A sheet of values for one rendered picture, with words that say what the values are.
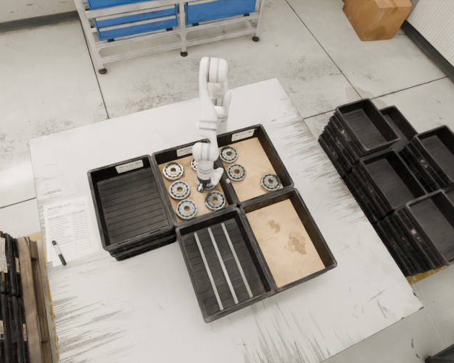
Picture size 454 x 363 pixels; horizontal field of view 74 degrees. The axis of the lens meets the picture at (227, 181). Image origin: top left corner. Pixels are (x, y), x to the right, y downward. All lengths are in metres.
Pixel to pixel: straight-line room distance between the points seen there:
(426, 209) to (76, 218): 2.09
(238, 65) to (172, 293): 2.47
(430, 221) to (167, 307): 1.68
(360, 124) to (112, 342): 2.07
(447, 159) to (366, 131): 0.59
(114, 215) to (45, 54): 2.47
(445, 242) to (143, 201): 1.80
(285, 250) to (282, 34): 2.85
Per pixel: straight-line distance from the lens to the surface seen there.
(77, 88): 3.24
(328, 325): 1.59
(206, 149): 1.18
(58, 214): 1.74
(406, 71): 3.99
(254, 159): 1.61
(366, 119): 2.52
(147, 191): 1.52
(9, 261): 2.27
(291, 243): 1.46
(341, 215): 1.75
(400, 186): 2.45
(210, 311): 1.35
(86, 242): 1.63
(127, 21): 3.08
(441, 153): 2.65
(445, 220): 2.37
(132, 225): 1.46
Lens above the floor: 2.18
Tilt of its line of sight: 62 degrees down
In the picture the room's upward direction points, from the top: 9 degrees clockwise
